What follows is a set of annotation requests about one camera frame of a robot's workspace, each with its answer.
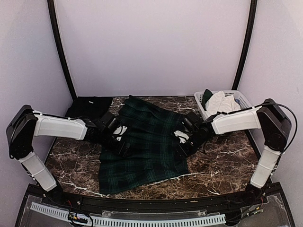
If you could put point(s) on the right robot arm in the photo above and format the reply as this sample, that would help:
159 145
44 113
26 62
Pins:
269 118

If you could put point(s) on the dark green plaid garment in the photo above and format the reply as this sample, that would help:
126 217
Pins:
152 155

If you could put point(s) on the black frame post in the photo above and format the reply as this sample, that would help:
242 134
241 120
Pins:
59 47
246 44

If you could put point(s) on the black front rail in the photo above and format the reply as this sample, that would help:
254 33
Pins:
221 203

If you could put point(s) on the white garment in basket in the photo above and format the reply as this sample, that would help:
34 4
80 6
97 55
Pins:
219 103

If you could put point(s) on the dark green cloth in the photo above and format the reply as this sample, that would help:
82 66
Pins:
205 97

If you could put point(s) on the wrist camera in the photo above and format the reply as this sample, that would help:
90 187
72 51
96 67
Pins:
111 126
189 125

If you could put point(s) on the black t-shirt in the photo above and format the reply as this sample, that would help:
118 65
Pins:
91 107

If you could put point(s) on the white slotted cable duct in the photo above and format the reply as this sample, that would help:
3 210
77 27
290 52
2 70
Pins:
130 219

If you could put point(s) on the right black frame post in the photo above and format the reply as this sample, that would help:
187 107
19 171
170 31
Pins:
246 44

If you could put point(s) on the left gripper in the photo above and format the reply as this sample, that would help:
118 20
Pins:
123 153

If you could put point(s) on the white laundry basket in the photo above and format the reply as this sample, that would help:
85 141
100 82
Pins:
237 95

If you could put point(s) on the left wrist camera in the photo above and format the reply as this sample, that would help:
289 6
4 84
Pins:
111 126

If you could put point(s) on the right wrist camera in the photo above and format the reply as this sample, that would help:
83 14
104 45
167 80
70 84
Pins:
189 125

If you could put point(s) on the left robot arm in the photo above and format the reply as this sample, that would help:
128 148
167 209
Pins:
29 127

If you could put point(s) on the left black frame post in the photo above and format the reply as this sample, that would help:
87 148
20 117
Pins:
59 47

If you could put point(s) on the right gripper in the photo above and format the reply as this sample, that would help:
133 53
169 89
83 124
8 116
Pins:
186 152

